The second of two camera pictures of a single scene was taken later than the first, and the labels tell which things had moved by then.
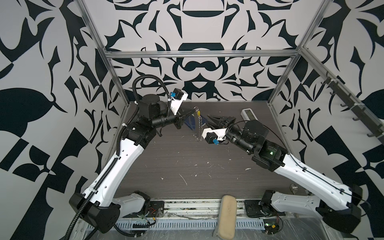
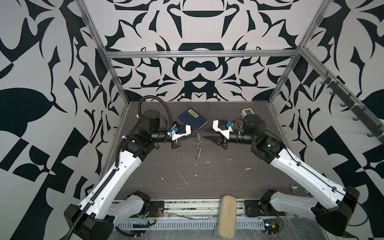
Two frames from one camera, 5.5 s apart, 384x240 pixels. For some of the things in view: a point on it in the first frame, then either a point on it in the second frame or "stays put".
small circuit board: x=271 y=226 stays put
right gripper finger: x=215 y=118 -> x=211 y=130
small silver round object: x=293 y=188 stays put
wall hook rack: x=358 y=109 stays put
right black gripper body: x=230 y=122 -> x=226 y=141
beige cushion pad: x=226 y=225 stays put
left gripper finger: x=191 y=112 -> x=191 y=135
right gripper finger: x=215 y=124 -> x=215 y=139
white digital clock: x=247 y=115 stays put
